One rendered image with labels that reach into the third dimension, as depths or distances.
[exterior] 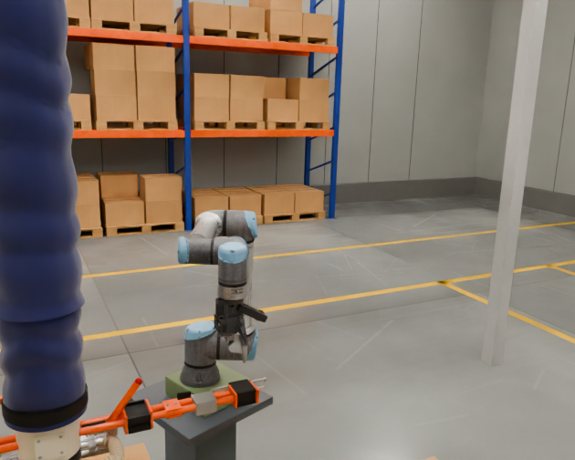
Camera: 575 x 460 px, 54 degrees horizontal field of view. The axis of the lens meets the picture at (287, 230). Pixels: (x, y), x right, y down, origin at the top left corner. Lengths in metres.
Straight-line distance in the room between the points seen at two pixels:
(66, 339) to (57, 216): 0.34
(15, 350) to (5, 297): 0.14
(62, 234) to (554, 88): 11.94
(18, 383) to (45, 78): 0.79
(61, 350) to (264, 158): 9.55
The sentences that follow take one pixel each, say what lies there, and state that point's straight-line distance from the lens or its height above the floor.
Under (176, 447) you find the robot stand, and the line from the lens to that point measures 2.93.
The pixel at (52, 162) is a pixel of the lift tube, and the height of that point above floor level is 2.00.
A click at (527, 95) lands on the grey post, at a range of 4.68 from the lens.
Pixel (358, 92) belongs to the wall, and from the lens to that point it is 11.93.
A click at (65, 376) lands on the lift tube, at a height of 1.42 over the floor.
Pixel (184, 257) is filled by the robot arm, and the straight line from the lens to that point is 1.86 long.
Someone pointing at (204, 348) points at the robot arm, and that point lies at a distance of 2.66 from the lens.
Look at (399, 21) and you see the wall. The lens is 12.55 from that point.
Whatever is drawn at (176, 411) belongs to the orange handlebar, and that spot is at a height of 1.20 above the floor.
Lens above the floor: 2.17
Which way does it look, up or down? 14 degrees down
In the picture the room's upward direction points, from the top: 2 degrees clockwise
